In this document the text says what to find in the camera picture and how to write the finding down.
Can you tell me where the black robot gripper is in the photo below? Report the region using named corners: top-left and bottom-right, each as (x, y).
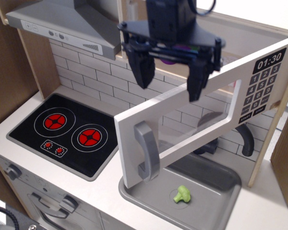
top-left (118, 4), bottom-right (225, 102)

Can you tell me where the white toy microwave door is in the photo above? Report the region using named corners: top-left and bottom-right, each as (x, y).
top-left (114, 38), bottom-right (288, 188)

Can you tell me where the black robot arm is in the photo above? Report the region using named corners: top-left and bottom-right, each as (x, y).
top-left (118, 0), bottom-right (226, 102)

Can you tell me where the purple toy eggplant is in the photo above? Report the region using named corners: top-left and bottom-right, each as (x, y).
top-left (161, 45), bottom-right (199, 65)

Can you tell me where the dark grey toy faucet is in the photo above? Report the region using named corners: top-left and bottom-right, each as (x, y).
top-left (193, 112), bottom-right (254, 157)

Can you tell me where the grey toy range hood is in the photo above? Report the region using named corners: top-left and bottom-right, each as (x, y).
top-left (6, 0), bottom-right (121, 60)

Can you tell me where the black toy stovetop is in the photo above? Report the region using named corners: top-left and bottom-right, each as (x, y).
top-left (7, 94), bottom-right (118, 181)

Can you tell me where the green toy broccoli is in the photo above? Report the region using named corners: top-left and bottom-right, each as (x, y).
top-left (173, 185), bottom-right (191, 203)

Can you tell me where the grey toy sink basin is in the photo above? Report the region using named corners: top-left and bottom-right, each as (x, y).
top-left (119, 154), bottom-right (241, 230)

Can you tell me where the grey toy oven door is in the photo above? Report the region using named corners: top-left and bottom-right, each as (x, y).
top-left (0, 156), bottom-right (130, 230)

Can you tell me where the grey oven knob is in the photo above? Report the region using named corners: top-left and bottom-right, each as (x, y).
top-left (5, 164), bottom-right (22, 181)

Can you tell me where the black device at bottom left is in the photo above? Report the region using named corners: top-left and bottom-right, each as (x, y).
top-left (0, 204), bottom-right (47, 230)

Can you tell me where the grey microwave door handle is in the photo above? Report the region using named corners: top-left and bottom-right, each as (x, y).
top-left (134, 121), bottom-right (160, 182)

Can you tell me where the grey oven door handle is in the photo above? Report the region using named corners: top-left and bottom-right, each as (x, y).
top-left (27, 193), bottom-right (79, 219)

